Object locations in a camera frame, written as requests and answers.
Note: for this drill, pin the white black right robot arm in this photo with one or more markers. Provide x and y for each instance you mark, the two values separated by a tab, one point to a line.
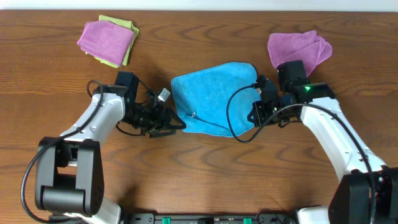
367	189

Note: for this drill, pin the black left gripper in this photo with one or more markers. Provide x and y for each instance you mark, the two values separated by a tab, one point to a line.
162	118

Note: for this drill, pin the folded purple cloth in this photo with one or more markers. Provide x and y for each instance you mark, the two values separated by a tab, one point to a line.
106	40

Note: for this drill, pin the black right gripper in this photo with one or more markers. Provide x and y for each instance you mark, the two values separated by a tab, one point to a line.
261	110

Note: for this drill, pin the crumpled purple cloth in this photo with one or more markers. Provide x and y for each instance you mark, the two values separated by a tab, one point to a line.
309	47

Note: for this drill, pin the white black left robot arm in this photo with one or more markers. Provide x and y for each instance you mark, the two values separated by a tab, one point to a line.
69	172

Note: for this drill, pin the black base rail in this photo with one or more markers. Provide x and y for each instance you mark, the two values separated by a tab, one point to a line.
261	217

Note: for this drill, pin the green folded cloth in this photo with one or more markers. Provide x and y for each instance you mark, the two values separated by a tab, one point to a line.
122	23

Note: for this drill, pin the blue microfiber cloth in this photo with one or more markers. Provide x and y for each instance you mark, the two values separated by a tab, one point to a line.
211	93

